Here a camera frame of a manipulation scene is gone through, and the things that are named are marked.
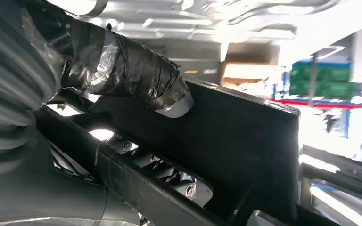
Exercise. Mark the brown cardboard box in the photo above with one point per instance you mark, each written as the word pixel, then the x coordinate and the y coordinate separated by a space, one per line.
pixel 249 73

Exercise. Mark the green sign board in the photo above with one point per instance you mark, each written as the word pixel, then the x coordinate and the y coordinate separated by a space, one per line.
pixel 327 79

